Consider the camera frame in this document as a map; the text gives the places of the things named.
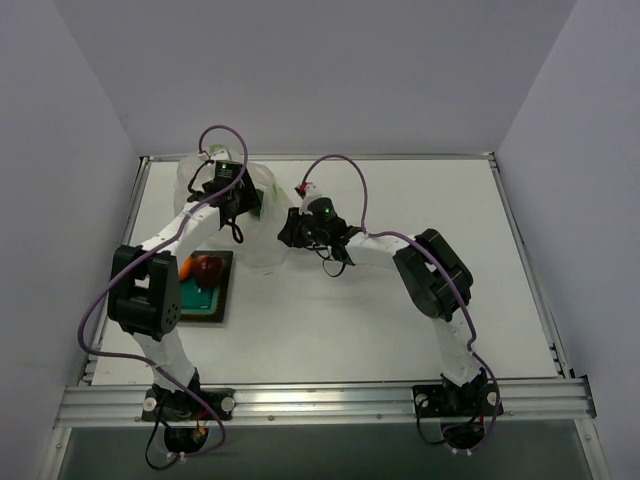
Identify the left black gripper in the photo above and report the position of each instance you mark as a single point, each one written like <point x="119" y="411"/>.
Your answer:
<point x="251" y="198"/>

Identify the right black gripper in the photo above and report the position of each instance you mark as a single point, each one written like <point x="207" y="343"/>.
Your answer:
<point x="289" y="230"/>

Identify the translucent plastic bag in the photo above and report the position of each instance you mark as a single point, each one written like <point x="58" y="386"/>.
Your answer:
<point x="261" y="250"/>

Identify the dark red fake apple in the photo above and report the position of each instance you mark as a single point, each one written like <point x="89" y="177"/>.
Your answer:
<point x="207" y="271"/>

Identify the orange fake persimmon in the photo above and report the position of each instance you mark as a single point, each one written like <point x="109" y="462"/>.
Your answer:
<point x="185" y="269"/>

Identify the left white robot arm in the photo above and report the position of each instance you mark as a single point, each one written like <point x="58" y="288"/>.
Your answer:
<point x="145" y="294"/>

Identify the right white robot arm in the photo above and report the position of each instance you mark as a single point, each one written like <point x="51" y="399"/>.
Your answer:
<point x="437" y="281"/>

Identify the teal square ceramic plate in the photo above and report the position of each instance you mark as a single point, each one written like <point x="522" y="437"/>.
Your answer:
<point x="206" y="305"/>

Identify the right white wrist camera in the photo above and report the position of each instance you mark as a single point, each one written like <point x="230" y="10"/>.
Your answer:
<point x="308" y="192"/>

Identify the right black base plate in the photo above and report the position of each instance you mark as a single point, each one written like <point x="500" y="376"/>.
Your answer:
<point x="437" y="400"/>

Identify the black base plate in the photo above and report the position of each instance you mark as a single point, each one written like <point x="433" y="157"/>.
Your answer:
<point x="437" y="400"/>
<point x="179" y="407"/>

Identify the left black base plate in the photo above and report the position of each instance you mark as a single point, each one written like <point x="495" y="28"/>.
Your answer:
<point x="179" y="407"/>

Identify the aluminium front rail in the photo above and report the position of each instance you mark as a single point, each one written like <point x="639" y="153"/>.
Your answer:
<point x="314" y="404"/>

